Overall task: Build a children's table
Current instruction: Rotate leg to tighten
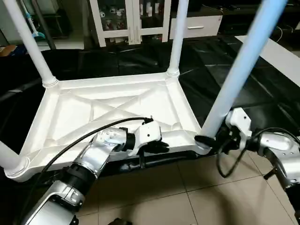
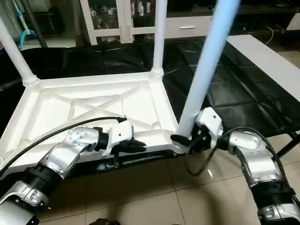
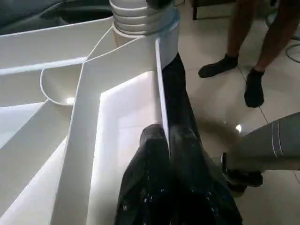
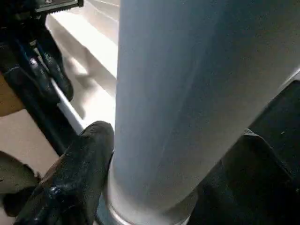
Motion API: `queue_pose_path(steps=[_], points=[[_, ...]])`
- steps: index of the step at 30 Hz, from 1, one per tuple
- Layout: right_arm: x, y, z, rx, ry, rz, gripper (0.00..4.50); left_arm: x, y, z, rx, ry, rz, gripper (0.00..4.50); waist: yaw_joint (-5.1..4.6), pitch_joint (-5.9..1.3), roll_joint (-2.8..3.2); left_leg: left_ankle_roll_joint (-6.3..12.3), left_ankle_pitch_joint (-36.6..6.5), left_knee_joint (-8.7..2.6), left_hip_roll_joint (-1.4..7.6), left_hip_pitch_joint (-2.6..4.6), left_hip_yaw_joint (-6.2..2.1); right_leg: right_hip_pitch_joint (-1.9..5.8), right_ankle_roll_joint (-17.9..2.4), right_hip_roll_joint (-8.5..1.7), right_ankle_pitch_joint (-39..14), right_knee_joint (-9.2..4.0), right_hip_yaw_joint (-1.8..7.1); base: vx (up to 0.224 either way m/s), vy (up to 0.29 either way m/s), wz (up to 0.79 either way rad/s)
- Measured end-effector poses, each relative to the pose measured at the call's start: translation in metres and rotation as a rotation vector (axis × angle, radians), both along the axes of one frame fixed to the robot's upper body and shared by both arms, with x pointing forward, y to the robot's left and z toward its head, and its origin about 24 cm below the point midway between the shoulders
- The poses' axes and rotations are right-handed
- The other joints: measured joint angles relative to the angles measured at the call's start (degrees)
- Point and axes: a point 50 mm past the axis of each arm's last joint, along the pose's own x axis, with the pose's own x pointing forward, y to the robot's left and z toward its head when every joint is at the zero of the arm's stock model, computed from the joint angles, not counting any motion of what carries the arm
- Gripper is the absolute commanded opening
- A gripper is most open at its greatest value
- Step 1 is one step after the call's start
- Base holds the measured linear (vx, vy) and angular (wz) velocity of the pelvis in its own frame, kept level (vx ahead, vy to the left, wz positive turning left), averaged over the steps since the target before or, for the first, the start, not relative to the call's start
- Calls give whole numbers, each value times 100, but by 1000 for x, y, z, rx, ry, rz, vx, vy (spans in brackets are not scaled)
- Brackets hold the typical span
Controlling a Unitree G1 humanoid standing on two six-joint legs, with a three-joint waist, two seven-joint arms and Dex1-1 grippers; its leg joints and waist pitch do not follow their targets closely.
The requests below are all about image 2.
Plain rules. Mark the white plastic table top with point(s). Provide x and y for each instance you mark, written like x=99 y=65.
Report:
x=93 y=103

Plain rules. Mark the white plastic table leg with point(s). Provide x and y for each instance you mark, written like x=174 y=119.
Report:
x=211 y=61
x=16 y=51
x=159 y=37

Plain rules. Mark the black mat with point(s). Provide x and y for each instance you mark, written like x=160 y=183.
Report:
x=225 y=84

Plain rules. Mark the white flat panel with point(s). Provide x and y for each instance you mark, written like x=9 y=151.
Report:
x=267 y=61

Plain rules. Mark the white drawer unit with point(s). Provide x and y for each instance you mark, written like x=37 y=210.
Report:
x=187 y=28

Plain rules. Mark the white glass-door cabinet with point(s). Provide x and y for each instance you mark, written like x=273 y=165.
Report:
x=117 y=18

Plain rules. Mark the dark metal stand pole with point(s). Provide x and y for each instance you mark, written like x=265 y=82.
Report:
x=35 y=23

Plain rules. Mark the teal and white pole tool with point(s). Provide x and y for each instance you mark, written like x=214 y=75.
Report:
x=23 y=23

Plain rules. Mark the black metal frame leg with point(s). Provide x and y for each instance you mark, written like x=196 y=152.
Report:
x=288 y=145

